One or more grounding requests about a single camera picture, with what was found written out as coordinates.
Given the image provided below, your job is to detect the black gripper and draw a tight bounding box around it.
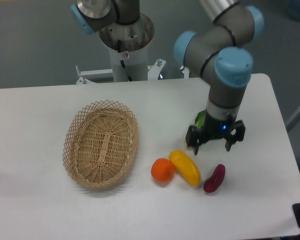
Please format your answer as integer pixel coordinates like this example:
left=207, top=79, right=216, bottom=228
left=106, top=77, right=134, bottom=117
left=185, top=110, right=246, bottom=155

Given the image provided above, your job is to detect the yellow mango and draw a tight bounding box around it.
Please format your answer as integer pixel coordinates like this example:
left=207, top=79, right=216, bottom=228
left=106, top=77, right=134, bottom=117
left=169, top=149, right=201, bottom=187

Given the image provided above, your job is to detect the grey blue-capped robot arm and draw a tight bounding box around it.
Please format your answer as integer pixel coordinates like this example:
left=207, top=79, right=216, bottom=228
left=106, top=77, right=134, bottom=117
left=71, top=0, right=264, bottom=153

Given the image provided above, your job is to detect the green bok choy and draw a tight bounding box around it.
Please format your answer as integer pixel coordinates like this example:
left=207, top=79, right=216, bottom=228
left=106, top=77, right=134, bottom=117
left=183, top=109, right=207, bottom=148

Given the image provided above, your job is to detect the purple sweet potato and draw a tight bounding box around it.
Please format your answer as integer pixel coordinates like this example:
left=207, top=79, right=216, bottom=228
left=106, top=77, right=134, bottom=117
left=203, top=164, right=226, bottom=193

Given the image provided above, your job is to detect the orange fruit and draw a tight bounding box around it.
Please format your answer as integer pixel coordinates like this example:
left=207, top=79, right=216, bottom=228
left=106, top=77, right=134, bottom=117
left=151, top=158, right=175, bottom=183

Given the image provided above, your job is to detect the woven wicker oval basket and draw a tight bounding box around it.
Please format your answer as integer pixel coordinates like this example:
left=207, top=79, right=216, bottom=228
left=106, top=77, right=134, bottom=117
left=63, top=100, right=138, bottom=189

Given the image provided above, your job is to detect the black pedestal cable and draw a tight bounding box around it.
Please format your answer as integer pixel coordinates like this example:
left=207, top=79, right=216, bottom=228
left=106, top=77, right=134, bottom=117
left=117, top=39, right=133, bottom=82

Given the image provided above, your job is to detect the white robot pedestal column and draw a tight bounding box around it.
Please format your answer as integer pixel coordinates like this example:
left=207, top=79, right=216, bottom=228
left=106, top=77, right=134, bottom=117
left=108, top=47, right=148, bottom=83

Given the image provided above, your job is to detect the white metal base frame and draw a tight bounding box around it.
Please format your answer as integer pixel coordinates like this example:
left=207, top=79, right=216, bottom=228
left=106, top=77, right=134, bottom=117
left=75, top=58, right=190, bottom=85

